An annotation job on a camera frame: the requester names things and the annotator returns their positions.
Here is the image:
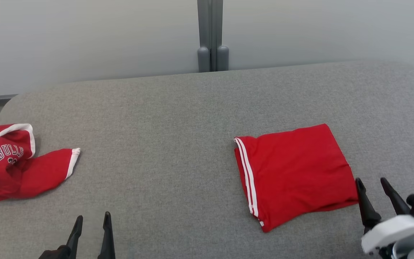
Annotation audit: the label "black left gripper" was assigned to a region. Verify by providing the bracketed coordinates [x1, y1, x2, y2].
[38, 212, 116, 259]

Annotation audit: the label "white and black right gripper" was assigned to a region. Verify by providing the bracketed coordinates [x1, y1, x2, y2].
[355, 177, 414, 254]

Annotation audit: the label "red shorts with white stripes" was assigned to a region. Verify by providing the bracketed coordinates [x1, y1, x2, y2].
[234, 123, 359, 233]

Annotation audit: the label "red Bulls basketball jersey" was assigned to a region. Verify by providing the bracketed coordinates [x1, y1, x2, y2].
[0, 123, 81, 204]

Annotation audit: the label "grey double partition post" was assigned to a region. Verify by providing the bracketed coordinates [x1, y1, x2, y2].
[197, 0, 229, 72]

